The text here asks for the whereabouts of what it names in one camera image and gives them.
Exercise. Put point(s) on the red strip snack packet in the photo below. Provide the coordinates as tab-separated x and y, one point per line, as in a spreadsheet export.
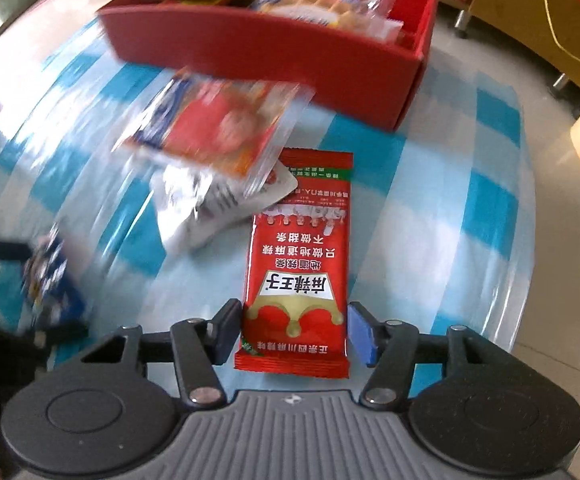
295	260

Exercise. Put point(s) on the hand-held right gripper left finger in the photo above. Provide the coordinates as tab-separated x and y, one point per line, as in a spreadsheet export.
227	325

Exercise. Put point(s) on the waffle packet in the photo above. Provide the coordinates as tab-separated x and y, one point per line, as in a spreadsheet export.
320	0

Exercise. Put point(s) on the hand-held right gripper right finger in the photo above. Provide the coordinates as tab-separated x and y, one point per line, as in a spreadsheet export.
360	330

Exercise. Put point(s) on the red cardboard box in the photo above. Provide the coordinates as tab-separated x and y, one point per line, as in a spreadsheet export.
270	60

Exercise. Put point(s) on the small blue snack packet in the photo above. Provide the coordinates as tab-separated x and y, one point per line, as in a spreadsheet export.
54	275

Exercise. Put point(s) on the red and orange snack packet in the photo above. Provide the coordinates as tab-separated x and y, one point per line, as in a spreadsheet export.
209	125

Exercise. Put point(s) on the white clear snack packet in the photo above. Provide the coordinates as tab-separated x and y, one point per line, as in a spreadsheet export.
194	215

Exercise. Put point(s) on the blue checkered tablecloth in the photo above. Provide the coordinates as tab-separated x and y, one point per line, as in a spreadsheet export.
445	210

